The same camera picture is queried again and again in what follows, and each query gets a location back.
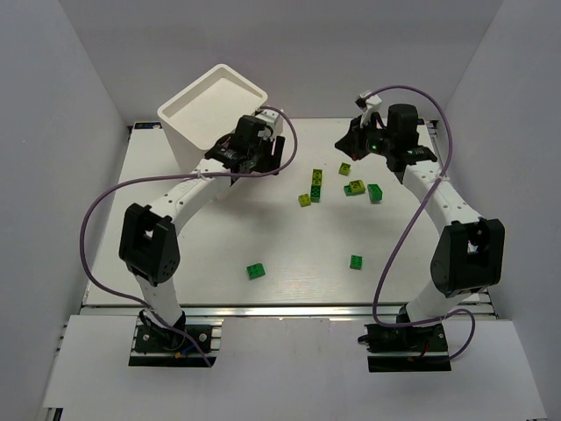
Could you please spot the aluminium table rail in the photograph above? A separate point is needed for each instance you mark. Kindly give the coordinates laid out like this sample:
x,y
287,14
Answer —
x,y
480,310

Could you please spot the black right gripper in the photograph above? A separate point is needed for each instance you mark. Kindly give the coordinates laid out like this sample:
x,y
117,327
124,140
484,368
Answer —
x,y
355,143

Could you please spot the yellow-green and green lego stack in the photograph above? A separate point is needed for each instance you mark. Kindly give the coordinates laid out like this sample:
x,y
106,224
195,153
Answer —
x,y
316,185

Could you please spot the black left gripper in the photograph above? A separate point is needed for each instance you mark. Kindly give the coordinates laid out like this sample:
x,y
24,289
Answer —
x,y
266,156

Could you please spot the green sloped lego brick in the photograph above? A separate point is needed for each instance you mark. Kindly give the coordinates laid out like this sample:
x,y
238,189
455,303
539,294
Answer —
x,y
375,193

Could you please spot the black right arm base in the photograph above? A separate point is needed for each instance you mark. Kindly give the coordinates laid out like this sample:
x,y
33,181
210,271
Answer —
x,y
406,350

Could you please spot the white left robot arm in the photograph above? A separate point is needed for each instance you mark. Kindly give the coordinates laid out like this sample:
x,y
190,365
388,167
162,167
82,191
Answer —
x,y
149,246

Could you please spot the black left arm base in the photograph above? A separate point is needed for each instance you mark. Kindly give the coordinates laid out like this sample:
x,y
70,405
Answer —
x,y
153,346

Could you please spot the white three-drawer cabinet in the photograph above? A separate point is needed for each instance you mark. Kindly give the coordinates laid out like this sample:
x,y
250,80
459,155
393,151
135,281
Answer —
x,y
208,108

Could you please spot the blue label sticker left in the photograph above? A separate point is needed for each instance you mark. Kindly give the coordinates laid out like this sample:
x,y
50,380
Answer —
x,y
146,125

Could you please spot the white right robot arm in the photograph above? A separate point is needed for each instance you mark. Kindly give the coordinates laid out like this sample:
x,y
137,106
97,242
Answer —
x,y
469,253

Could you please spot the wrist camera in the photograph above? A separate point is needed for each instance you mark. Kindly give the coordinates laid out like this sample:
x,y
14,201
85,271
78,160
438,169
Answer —
x,y
273,120
369,104

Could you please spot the yellow-green small lego brick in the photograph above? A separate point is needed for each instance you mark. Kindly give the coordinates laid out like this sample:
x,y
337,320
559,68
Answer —
x,y
304,200

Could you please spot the yellow on green lego plate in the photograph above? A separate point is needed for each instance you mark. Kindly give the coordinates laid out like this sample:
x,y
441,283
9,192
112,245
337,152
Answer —
x,y
355,188

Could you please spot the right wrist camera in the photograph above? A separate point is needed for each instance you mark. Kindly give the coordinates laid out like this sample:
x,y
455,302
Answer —
x,y
369,104

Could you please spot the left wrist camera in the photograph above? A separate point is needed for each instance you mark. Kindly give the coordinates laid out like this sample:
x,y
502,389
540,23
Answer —
x,y
273,120

